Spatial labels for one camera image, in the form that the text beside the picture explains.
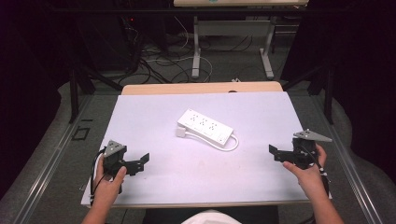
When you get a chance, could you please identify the person's dark pants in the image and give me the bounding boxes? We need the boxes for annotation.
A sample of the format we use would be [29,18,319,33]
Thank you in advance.
[142,204,280,224]

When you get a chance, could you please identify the person's left hand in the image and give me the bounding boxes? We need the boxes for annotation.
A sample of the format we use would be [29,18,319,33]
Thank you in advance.
[92,154,128,207]

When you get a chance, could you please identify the person's right hand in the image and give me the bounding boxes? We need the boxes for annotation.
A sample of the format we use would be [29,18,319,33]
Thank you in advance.
[282,143,328,201]

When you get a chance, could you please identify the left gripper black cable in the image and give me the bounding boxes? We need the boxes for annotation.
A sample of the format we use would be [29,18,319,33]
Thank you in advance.
[89,147,107,207]

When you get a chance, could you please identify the black floor cables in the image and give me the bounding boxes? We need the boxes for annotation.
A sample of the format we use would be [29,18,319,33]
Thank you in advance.
[118,34,254,85]

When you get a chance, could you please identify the white power strip cord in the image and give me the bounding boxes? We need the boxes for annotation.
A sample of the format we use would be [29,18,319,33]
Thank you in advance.
[185,128,240,153]

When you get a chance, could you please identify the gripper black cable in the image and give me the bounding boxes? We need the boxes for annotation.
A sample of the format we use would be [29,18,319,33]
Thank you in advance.
[299,145,332,198]
[89,147,107,207]

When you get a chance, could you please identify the white metal desk frame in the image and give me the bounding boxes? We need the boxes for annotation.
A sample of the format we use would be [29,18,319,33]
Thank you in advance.
[191,15,276,80]

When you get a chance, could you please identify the white floor cable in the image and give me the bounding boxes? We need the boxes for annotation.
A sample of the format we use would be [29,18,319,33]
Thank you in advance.
[145,16,214,84]

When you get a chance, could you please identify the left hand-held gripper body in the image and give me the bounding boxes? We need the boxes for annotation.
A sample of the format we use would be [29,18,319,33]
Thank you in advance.
[102,139,129,179]

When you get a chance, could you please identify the white power strip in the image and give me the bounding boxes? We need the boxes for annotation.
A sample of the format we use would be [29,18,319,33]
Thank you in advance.
[177,108,234,149]

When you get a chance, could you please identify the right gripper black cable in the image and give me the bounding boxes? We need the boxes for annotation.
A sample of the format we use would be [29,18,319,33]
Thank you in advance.
[299,145,332,198]

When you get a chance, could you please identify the black metal stand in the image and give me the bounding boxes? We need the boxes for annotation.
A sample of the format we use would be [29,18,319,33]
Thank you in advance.
[68,65,124,124]
[281,63,335,118]

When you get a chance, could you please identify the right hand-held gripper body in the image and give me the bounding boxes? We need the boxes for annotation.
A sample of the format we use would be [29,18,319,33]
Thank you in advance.
[290,128,333,171]

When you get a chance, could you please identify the white table cover sheet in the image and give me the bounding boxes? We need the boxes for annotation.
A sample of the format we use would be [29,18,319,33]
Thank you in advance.
[80,91,310,208]

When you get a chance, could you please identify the person's white shirt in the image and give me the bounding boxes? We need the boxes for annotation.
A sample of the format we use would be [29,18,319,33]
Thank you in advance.
[181,209,243,224]

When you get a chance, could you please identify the metal floor rail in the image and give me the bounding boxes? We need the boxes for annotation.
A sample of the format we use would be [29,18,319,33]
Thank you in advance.
[11,94,95,224]
[309,94,385,224]

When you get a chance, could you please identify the dark computer tower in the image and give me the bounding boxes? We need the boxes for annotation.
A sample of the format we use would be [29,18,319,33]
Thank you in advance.
[120,15,145,75]

